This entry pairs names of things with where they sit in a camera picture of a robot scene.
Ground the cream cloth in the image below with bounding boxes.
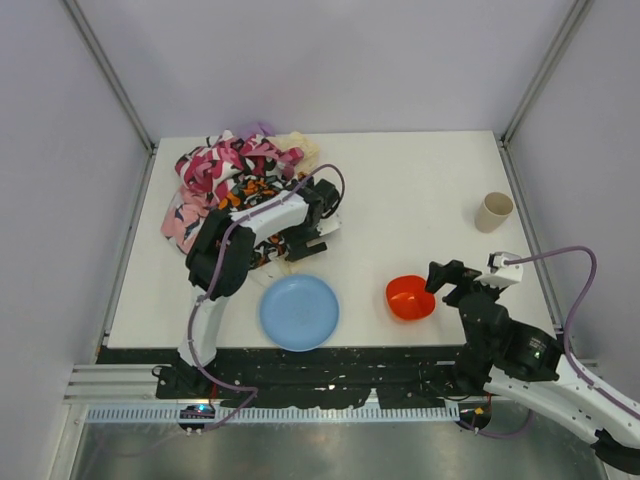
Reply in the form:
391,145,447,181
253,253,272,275
269,131,320,175

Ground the purple cloth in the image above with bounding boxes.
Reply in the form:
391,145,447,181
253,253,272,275
235,121,276,140

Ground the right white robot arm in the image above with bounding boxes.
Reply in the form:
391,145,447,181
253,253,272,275
425,252,639,475

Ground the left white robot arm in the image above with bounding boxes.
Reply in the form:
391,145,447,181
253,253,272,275
171,177,344,395

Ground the black orange patterned cloth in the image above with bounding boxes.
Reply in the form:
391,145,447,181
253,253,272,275
216,175,296,270

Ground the light pink patterned cloth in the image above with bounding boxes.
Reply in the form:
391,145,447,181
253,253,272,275
160,186,212,254

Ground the orange plastic bowl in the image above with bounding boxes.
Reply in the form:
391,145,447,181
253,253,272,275
385,275,436,322

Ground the light blue plate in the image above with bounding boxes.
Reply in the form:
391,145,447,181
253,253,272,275
258,274,340,353

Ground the beige paper cup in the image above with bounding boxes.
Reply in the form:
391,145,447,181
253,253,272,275
474,192,514,233

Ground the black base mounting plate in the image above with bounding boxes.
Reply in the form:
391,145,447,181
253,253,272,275
97,347,483,409

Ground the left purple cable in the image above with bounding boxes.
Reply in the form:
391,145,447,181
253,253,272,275
185,163,347,436

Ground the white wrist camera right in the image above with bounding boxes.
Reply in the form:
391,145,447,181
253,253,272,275
475,252,524,289

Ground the white perforated cable duct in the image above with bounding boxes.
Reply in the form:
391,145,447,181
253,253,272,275
86,402,459,424

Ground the left aluminium frame post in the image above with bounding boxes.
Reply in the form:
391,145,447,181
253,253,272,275
59,0,155,153

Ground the aluminium frame post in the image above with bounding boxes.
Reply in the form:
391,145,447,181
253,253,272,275
499,0,594,148
59,0,155,153

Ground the right aluminium frame post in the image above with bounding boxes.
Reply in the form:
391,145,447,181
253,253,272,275
499,0,594,148

